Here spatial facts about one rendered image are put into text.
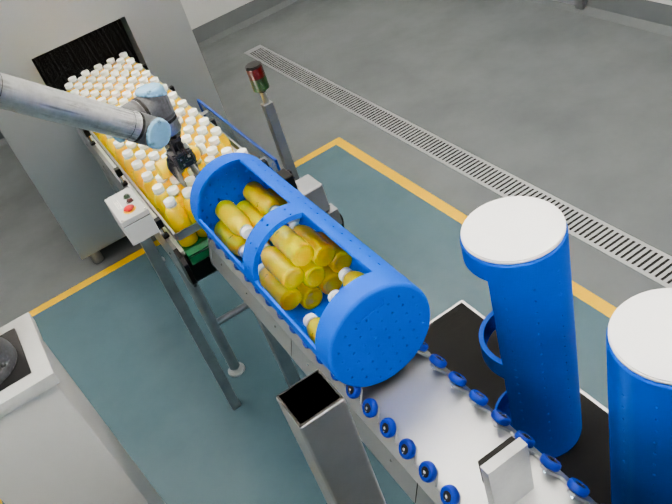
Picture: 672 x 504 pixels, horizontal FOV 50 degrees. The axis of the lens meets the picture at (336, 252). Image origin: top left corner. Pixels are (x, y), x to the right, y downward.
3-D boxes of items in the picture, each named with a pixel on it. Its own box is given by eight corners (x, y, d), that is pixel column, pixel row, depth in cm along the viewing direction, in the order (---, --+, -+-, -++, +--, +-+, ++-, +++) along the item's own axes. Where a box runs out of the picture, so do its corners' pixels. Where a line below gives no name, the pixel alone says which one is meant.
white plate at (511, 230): (526, 183, 207) (526, 186, 208) (441, 223, 203) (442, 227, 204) (588, 230, 186) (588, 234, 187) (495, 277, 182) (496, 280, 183)
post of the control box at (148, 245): (233, 410, 310) (134, 232, 248) (229, 404, 313) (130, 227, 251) (241, 405, 311) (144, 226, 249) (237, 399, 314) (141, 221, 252)
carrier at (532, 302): (548, 379, 263) (480, 415, 258) (527, 185, 209) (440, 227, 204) (600, 434, 241) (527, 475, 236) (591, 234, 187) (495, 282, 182)
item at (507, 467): (497, 517, 146) (487, 474, 136) (484, 503, 149) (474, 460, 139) (534, 488, 149) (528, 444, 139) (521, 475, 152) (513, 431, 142)
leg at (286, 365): (306, 423, 295) (257, 316, 256) (299, 414, 299) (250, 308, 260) (318, 415, 296) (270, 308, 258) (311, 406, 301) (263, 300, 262)
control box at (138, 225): (133, 246, 242) (120, 222, 235) (116, 221, 256) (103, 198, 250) (160, 231, 244) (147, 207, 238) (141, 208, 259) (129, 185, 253)
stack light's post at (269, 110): (337, 310, 340) (264, 106, 273) (333, 306, 343) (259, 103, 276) (344, 305, 342) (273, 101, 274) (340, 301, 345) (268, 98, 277)
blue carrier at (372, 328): (353, 409, 175) (311, 336, 157) (214, 249, 240) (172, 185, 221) (444, 338, 181) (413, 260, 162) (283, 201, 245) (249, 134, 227)
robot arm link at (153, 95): (126, 92, 226) (150, 76, 230) (142, 126, 233) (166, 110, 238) (142, 96, 220) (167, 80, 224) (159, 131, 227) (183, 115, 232)
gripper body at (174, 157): (178, 174, 238) (164, 143, 231) (169, 164, 245) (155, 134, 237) (199, 163, 240) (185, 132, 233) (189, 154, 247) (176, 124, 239)
